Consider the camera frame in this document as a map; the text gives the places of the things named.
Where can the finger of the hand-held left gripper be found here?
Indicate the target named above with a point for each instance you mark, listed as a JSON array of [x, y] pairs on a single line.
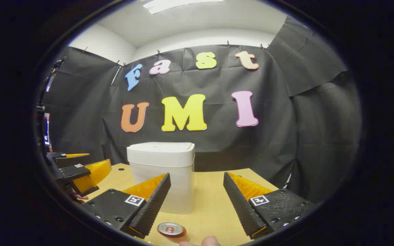
[[75, 172], [70, 160]]

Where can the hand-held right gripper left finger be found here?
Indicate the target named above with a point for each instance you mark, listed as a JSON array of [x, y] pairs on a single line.
[[152, 208]]

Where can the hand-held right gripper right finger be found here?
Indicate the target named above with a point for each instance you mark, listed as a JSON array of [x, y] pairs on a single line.
[[239, 208]]

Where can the red pop can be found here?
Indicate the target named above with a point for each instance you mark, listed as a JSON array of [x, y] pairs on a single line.
[[170, 229]]

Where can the white desktop garbage bin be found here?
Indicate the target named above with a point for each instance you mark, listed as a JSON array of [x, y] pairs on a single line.
[[169, 160]]

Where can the wooden desktop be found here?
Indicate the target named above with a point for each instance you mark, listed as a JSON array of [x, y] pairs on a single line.
[[207, 198]]

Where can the black backdrop cloth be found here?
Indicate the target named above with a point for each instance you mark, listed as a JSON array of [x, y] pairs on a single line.
[[217, 143]]

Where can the long ceiling light panel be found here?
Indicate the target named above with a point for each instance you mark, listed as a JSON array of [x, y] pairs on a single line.
[[169, 5]]

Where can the wall poster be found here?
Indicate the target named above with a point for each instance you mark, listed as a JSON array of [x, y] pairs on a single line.
[[46, 130]]

